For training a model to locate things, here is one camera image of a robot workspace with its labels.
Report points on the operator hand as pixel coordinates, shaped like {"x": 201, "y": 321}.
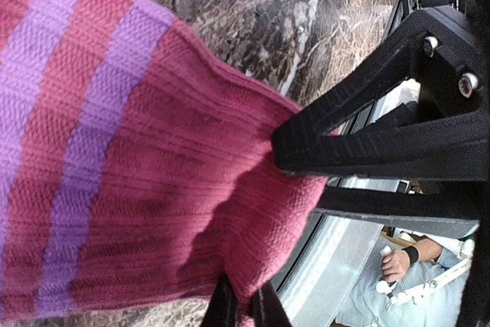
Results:
{"x": 395, "y": 266}

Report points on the maroon purple striped sock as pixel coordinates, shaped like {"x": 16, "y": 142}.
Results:
{"x": 136, "y": 168}

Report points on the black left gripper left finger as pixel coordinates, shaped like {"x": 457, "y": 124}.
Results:
{"x": 264, "y": 308}

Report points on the operator forearm with wristband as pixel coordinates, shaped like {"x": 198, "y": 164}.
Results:
{"x": 424, "y": 250}

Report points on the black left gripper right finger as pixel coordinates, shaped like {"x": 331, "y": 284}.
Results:
{"x": 442, "y": 138}

